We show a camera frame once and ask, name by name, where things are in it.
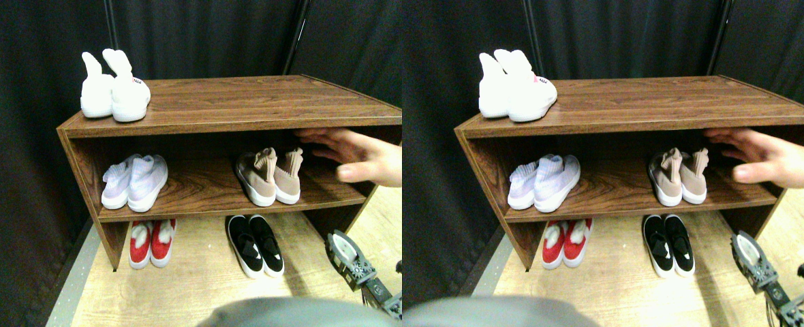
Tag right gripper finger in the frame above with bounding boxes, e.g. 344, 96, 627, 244
326, 230, 377, 292
730, 230, 779, 294

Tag black shoe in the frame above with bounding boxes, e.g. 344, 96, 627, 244
227, 215, 265, 279
664, 215, 696, 277
249, 215, 285, 277
642, 215, 675, 279

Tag beige shoe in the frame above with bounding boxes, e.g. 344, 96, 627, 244
235, 148, 278, 207
680, 148, 710, 205
274, 148, 304, 205
649, 148, 683, 207

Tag person's hand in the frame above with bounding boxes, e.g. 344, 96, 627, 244
298, 128, 402, 188
704, 128, 804, 189

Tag lilac shoe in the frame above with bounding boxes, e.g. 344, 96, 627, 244
533, 154, 581, 213
127, 154, 169, 213
508, 160, 544, 210
101, 155, 140, 210

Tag brown shoe rack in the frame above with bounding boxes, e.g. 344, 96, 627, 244
454, 75, 804, 272
57, 75, 402, 272

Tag black curtain stand pole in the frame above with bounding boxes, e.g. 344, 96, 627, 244
104, 0, 119, 52
283, 0, 311, 76
705, 0, 734, 77
521, 0, 538, 52

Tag white shoe with red mark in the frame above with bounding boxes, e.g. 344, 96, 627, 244
494, 48, 558, 123
102, 48, 151, 123

